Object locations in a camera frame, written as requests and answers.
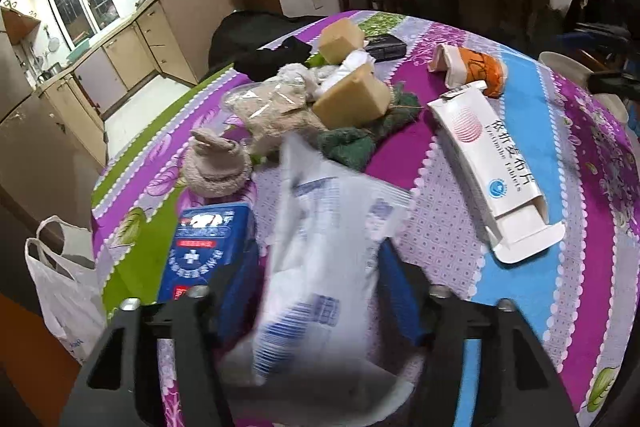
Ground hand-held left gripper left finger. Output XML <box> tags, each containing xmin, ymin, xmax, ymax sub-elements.
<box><xmin>70</xmin><ymin>251</ymin><xmax>262</xmax><ymax>427</ymax></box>

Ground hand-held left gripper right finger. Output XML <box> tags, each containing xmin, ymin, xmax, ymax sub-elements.
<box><xmin>377</xmin><ymin>239</ymin><xmax>581</xmax><ymax>427</ymax></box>

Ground white plastic packet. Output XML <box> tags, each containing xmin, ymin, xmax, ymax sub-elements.
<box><xmin>234</xmin><ymin>134</ymin><xmax>417</xmax><ymax>410</ymax></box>

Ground knotted terry towel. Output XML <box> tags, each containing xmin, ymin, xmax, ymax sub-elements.
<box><xmin>181</xmin><ymin>128</ymin><xmax>253</xmax><ymax>198</ymax></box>

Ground green scouring cloth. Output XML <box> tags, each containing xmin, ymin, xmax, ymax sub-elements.
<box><xmin>317</xmin><ymin>84</ymin><xmax>421</xmax><ymax>172</ymax></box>

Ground long white carton box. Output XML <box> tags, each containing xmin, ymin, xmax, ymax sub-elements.
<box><xmin>426</xmin><ymin>82</ymin><xmax>566</xmax><ymax>264</ymax></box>

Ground white basin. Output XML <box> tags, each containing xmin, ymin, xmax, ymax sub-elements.
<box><xmin>539</xmin><ymin>51</ymin><xmax>630</xmax><ymax>125</ymax></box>

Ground blue carton box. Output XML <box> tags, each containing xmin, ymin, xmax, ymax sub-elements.
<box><xmin>157</xmin><ymin>202</ymin><xmax>258</xmax><ymax>305</ymax></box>

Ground purple printed tablecloth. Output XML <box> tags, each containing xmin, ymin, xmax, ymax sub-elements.
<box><xmin>90</xmin><ymin>10</ymin><xmax>640</xmax><ymax>427</ymax></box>

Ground white plastic carrier bag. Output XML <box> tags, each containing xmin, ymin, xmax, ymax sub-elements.
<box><xmin>25</xmin><ymin>215</ymin><xmax>108</xmax><ymax>365</ymax></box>

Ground clear plastic bag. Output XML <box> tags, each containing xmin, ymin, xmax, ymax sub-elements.
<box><xmin>222</xmin><ymin>74</ymin><xmax>326</xmax><ymax>158</ymax></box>

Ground yellow sponge block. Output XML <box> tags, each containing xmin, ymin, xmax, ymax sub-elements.
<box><xmin>318</xmin><ymin>18</ymin><xmax>367</xmax><ymax>64</ymax></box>
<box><xmin>312</xmin><ymin>63</ymin><xmax>392</xmax><ymax>129</ymax></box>

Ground grey crumpled cloth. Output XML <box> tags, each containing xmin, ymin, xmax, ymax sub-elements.
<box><xmin>276</xmin><ymin>63</ymin><xmax>331</xmax><ymax>100</ymax></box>

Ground white crumpled tissue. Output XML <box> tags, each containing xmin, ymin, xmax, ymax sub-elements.
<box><xmin>327</xmin><ymin>49</ymin><xmax>376</xmax><ymax>88</ymax></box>

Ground orange and white rolled sock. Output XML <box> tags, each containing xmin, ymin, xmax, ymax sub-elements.
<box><xmin>427</xmin><ymin>43</ymin><xmax>508</xmax><ymax>99</ymax></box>

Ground black cloth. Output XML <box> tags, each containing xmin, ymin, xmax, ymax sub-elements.
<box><xmin>235</xmin><ymin>38</ymin><xmax>313</xmax><ymax>82</ymax></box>

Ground small black box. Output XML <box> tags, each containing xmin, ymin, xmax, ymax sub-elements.
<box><xmin>364</xmin><ymin>34</ymin><xmax>407</xmax><ymax>60</ymax></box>

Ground black bag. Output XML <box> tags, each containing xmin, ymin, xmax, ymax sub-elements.
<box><xmin>207</xmin><ymin>11</ymin><xmax>326</xmax><ymax>70</ymax></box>

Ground kitchen cabinets with counter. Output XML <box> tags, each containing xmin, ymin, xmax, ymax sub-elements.
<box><xmin>0</xmin><ymin>0</ymin><xmax>246</xmax><ymax>208</ymax></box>

